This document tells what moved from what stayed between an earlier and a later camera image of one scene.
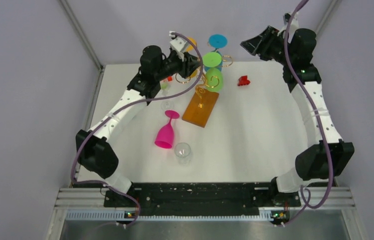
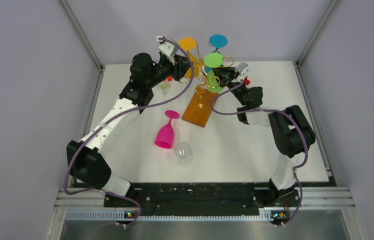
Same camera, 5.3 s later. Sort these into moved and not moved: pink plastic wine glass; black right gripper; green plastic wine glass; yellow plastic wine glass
Moved: black right gripper
Not moved: green plastic wine glass; pink plastic wine glass; yellow plastic wine glass
